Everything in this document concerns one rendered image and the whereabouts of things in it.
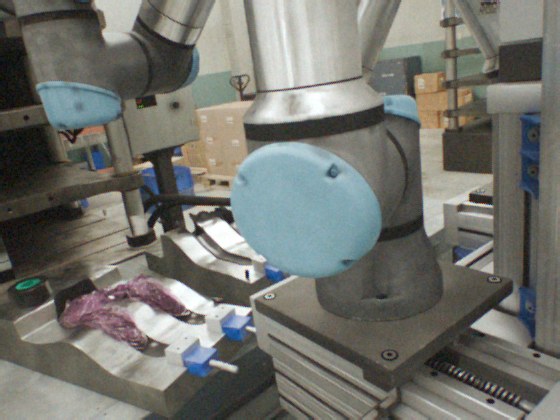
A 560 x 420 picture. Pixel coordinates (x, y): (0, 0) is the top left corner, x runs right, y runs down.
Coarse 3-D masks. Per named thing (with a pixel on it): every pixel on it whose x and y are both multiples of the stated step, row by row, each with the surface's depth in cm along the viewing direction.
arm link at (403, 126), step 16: (384, 96) 46; (400, 96) 46; (400, 112) 46; (416, 112) 48; (400, 128) 46; (416, 128) 48; (400, 144) 45; (416, 144) 49; (416, 160) 48; (416, 176) 49; (416, 192) 50; (400, 208) 49; (416, 208) 50; (400, 224) 49
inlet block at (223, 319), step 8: (216, 312) 90; (224, 312) 89; (232, 312) 90; (208, 320) 88; (216, 320) 87; (224, 320) 88; (232, 320) 89; (240, 320) 88; (248, 320) 88; (208, 328) 89; (216, 328) 88; (224, 328) 88; (232, 328) 86; (240, 328) 86; (248, 328) 87; (232, 336) 87; (240, 336) 86
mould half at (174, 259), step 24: (168, 240) 121; (192, 240) 120; (216, 240) 122; (240, 240) 124; (168, 264) 126; (192, 264) 115; (216, 264) 112; (192, 288) 120; (216, 288) 110; (240, 288) 102; (264, 288) 101
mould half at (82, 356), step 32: (64, 288) 104; (0, 320) 94; (32, 320) 95; (160, 320) 93; (0, 352) 99; (32, 352) 92; (64, 352) 86; (96, 352) 83; (128, 352) 84; (224, 352) 87; (96, 384) 84; (128, 384) 78; (160, 384) 75; (192, 384) 80
